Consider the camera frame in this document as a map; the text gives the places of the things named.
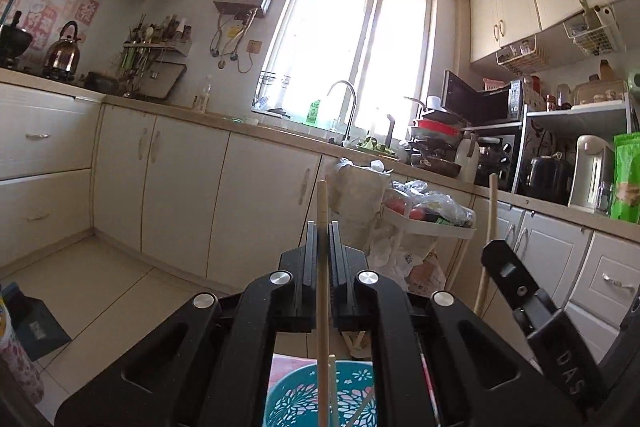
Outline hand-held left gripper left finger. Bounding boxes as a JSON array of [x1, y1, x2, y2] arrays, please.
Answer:
[[55, 221, 319, 427]]

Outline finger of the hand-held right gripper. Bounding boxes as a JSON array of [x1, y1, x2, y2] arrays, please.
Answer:
[[481, 238, 556, 333]]

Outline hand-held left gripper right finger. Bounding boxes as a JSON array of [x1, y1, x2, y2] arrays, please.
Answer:
[[327, 221, 586, 427]]

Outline pale wooden chopstick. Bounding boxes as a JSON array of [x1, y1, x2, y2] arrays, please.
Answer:
[[317, 180, 331, 427], [473, 173, 499, 317]]

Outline bundle of wooden chopsticks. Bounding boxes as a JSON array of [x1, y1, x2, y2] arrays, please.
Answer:
[[327, 353, 377, 427]]

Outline teal perforated plastic basket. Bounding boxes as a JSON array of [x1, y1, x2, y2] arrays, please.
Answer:
[[264, 359, 381, 427]]

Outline white plastic bag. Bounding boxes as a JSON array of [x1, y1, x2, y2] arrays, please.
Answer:
[[367, 227, 436, 293]]

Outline white hanging waste bin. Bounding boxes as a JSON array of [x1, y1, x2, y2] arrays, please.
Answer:
[[327, 157, 393, 248]]

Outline brown plastic bag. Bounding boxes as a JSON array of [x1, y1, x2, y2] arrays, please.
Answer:
[[407, 252, 447, 295]]

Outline cream base cabinets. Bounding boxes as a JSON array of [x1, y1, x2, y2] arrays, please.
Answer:
[[0, 69, 640, 358]]

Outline white trolley cart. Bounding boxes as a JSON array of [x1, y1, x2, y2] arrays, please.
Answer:
[[377, 202, 478, 303]]

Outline black cooking pot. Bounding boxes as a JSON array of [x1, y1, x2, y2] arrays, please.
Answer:
[[522, 152, 573, 202]]

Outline clear bags of groceries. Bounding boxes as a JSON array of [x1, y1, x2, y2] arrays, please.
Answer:
[[382, 179, 476, 228]]

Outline black toaster oven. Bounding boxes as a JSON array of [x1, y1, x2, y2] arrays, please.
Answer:
[[472, 134, 523, 194]]

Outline white plastic jug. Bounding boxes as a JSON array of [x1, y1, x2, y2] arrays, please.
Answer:
[[455, 132, 481, 184]]

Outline clear glass jar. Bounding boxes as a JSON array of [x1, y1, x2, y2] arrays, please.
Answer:
[[595, 182, 615, 215]]

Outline white thermos pot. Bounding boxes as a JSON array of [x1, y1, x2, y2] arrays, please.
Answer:
[[569, 135, 616, 214]]

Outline green vegetables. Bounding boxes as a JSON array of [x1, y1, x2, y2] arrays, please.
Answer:
[[357, 138, 398, 155]]

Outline green snack packet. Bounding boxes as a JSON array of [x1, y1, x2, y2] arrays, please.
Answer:
[[611, 133, 640, 224]]

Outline stack of pans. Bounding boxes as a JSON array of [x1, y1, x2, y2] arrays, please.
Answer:
[[402, 96, 466, 180]]

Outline chrome sink faucet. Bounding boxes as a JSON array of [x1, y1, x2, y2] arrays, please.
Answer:
[[326, 80, 358, 146]]

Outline white metal shelf rack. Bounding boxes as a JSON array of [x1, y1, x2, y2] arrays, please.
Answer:
[[520, 99, 636, 208]]

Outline black microwave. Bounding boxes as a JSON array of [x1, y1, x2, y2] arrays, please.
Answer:
[[441, 70, 526, 125]]

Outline clear plastic bottle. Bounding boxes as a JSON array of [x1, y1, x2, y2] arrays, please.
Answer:
[[192, 74, 213, 114]]

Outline clear lidded container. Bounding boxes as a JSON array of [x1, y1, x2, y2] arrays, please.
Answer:
[[572, 79, 628, 106]]

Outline white framed window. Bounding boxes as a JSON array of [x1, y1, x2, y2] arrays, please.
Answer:
[[252, 0, 440, 148]]

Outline dark blue dustpan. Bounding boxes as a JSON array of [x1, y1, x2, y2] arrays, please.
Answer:
[[2, 284, 71, 360]]

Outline floral trash bin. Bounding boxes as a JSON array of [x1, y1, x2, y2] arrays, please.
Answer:
[[0, 297, 46, 405]]

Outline steel kettle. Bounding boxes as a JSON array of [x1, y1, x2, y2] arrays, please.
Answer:
[[42, 21, 82, 78]]

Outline black wok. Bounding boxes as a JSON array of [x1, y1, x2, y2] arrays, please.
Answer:
[[0, 11, 33, 64]]

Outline black wire sill rack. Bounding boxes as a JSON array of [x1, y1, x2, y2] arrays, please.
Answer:
[[259, 72, 291, 112]]

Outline white wire hanging basket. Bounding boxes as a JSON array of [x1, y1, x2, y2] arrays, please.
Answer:
[[496, 34, 551, 78], [564, 4, 623, 56]]

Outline wall utensil rack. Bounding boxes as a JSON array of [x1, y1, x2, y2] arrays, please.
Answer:
[[120, 14, 193, 80]]

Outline pink wall stickers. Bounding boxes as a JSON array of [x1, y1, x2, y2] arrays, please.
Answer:
[[0, 0, 101, 52]]

